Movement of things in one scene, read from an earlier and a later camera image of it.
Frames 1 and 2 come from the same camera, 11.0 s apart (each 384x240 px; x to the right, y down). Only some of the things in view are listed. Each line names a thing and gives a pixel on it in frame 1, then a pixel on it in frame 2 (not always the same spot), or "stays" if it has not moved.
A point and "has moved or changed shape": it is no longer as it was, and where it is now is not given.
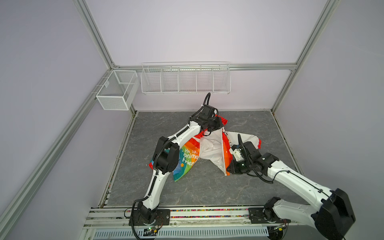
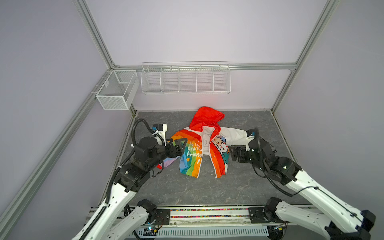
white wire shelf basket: [210, 77] stays
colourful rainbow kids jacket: [217, 146] has moved or changed shape
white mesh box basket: [118, 90] stays
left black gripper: [219, 123] -> [173, 154]
